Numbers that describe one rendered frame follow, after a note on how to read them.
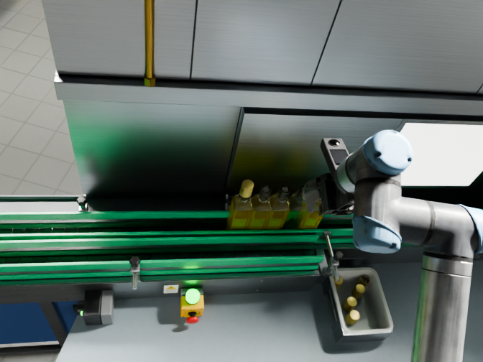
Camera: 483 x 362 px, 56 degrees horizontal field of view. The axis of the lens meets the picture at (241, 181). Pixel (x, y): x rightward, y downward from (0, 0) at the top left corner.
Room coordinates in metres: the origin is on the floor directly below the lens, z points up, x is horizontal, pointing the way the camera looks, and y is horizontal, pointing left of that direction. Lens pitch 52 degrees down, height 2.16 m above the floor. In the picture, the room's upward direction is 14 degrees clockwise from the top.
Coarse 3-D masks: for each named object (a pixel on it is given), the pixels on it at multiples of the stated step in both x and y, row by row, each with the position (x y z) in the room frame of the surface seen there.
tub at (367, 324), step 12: (348, 276) 0.79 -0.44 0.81; (360, 276) 0.80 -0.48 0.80; (372, 276) 0.80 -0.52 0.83; (348, 288) 0.76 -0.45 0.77; (372, 288) 0.77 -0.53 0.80; (336, 300) 0.67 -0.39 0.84; (360, 300) 0.73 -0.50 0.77; (372, 300) 0.73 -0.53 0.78; (384, 300) 0.71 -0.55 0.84; (348, 312) 0.67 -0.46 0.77; (360, 312) 0.68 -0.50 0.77; (372, 312) 0.69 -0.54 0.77; (384, 312) 0.68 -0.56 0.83; (348, 324) 0.63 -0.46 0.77; (360, 324) 0.64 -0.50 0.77; (372, 324) 0.65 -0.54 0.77; (384, 324) 0.65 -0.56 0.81
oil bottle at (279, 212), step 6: (270, 198) 0.83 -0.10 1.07; (276, 198) 0.82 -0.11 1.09; (288, 198) 0.83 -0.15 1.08; (276, 204) 0.80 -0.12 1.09; (282, 204) 0.80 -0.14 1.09; (288, 204) 0.81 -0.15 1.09; (276, 210) 0.79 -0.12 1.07; (282, 210) 0.80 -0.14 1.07; (288, 210) 0.80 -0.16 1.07; (270, 216) 0.79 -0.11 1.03; (276, 216) 0.79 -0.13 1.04; (282, 216) 0.80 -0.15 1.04; (270, 222) 0.79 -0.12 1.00; (276, 222) 0.79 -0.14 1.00; (282, 222) 0.80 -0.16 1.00; (264, 228) 0.79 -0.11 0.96; (270, 228) 0.79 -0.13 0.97; (276, 228) 0.80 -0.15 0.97
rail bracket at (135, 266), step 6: (132, 258) 0.55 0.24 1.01; (138, 258) 0.56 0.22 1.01; (132, 264) 0.54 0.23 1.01; (138, 264) 0.55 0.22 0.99; (132, 270) 0.54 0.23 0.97; (138, 270) 0.54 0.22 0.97; (132, 276) 0.55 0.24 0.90; (138, 276) 0.55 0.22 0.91; (132, 282) 0.53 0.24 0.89; (138, 282) 0.54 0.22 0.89; (132, 288) 0.49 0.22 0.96
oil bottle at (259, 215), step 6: (252, 198) 0.81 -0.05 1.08; (252, 204) 0.79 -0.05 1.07; (258, 204) 0.78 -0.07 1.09; (264, 204) 0.79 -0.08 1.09; (270, 204) 0.80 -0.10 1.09; (252, 210) 0.78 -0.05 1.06; (258, 210) 0.77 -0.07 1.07; (264, 210) 0.78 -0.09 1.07; (270, 210) 0.78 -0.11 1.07; (252, 216) 0.77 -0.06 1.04; (258, 216) 0.77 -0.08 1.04; (264, 216) 0.78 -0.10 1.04; (252, 222) 0.77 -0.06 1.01; (258, 222) 0.78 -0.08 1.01; (264, 222) 0.78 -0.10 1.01; (252, 228) 0.77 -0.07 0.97; (258, 228) 0.78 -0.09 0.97
